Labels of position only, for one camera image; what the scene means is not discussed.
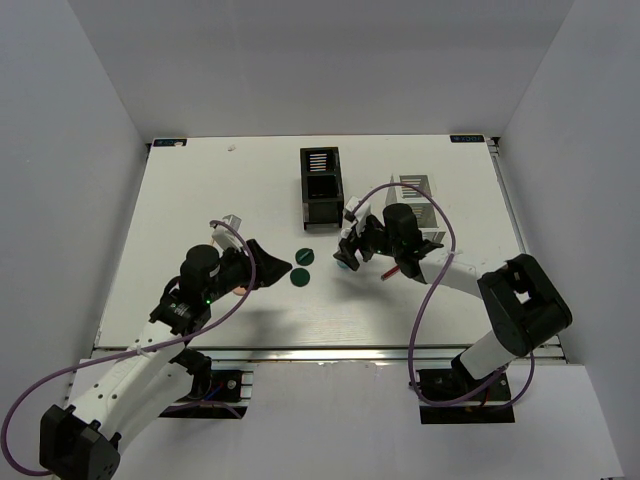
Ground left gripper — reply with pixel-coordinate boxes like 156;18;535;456
204;239;293;304

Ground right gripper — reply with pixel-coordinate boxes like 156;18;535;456
333;215;401;271

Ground red lip gloss tube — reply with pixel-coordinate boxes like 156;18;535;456
381;266;400;281

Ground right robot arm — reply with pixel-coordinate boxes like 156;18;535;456
334;197;573;399

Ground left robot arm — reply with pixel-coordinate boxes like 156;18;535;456
39;240;292;479

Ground lower green round compact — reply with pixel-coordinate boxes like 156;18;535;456
289;267;311;288

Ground green round compact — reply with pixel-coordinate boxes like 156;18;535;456
289;267;311;288
295;247;315;267

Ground upper green round compact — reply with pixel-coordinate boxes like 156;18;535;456
295;247;315;267

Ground black slotted organizer box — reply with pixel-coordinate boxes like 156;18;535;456
300;147;344;230

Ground white slotted organizer box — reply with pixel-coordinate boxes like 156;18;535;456
385;174;447;243

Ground right blue table sticker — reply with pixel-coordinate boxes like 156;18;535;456
449;134;485;143

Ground blue table sticker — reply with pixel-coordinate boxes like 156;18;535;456
151;138;187;148
449;134;485;143

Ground left blue table sticker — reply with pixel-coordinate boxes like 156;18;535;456
151;138;187;148

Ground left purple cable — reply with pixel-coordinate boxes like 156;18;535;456
0;219;259;476

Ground purple cable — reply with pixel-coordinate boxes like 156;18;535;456
0;219;259;476
349;183;536;405

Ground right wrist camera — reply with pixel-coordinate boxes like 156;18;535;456
340;196;371;239

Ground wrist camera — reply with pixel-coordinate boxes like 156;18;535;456
340;196;371;239
209;214;243;251

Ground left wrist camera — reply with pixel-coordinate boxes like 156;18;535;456
209;214;243;251

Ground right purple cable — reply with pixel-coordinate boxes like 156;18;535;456
349;183;536;405

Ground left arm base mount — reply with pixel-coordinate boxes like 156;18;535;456
160;349;253;419

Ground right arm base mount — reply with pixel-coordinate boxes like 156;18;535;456
416;369;515;425

